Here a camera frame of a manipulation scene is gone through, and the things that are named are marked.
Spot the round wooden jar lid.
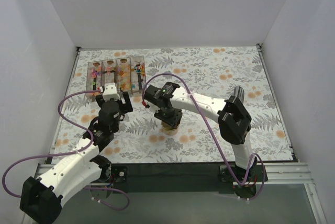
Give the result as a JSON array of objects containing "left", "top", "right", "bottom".
[{"left": 161, "top": 122, "right": 178, "bottom": 135}]

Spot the clear compartment candy box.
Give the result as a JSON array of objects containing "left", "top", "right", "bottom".
[{"left": 86, "top": 55, "right": 146, "bottom": 96}]

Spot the silver metal scoop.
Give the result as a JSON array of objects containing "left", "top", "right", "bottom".
[{"left": 233, "top": 86, "right": 244, "bottom": 103}]

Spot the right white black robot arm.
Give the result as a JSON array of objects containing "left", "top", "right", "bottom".
[{"left": 143, "top": 82, "right": 256, "bottom": 183}]

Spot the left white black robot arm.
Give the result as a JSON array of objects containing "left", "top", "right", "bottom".
[{"left": 19, "top": 92, "right": 133, "bottom": 223}]

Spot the floral patterned table mat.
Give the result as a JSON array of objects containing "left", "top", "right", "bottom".
[{"left": 52, "top": 47, "right": 293, "bottom": 163}]

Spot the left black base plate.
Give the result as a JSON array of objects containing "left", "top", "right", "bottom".
[{"left": 93, "top": 162, "right": 128, "bottom": 184}]

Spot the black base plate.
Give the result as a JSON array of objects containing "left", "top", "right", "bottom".
[
  {"left": 93, "top": 162, "right": 128, "bottom": 184},
  {"left": 218, "top": 164, "right": 268, "bottom": 201}
]

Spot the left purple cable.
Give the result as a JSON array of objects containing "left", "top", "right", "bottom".
[{"left": 2, "top": 89, "right": 131, "bottom": 211}]

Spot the purple cable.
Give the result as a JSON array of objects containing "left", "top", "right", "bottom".
[
  {"left": 2, "top": 89, "right": 131, "bottom": 211},
  {"left": 142, "top": 73, "right": 268, "bottom": 201}
]

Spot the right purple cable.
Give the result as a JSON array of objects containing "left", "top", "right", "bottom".
[{"left": 142, "top": 73, "right": 268, "bottom": 201}]

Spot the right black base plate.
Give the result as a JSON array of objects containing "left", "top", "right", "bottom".
[{"left": 218, "top": 164, "right": 268, "bottom": 201}]

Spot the aluminium frame rail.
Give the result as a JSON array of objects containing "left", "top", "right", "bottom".
[{"left": 24, "top": 160, "right": 313, "bottom": 223}]

